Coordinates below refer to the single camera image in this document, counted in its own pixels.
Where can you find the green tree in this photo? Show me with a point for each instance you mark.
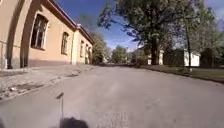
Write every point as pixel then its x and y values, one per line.
pixel 98 50
pixel 119 55

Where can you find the grey asphalt road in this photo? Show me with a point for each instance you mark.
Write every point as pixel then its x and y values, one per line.
pixel 133 96

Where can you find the large leafy tree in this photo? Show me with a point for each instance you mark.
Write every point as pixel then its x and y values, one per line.
pixel 153 20

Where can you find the robot's own part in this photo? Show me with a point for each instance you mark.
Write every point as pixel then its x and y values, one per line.
pixel 61 106

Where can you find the beige building with arched windows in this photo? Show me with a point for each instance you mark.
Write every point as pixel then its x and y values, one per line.
pixel 53 20

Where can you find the low white building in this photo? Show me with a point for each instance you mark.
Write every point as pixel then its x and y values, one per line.
pixel 191 59

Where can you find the cobbled pavement strip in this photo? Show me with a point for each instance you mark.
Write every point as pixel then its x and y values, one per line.
pixel 33 78

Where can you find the shaded grass verge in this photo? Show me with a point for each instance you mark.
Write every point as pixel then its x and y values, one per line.
pixel 200 72

